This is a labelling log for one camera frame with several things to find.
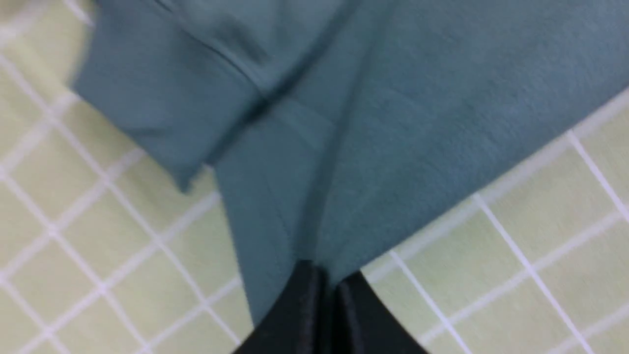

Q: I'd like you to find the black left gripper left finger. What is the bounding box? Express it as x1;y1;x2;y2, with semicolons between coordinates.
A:
234;260;326;354

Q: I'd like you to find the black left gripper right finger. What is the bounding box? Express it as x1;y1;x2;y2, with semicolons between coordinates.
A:
334;271;427;354

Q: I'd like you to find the green long-sleeved shirt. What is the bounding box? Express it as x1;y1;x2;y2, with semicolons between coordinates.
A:
76;0;629;323

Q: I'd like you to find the green checkered tablecloth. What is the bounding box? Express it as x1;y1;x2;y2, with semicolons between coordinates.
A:
1;0;628;354

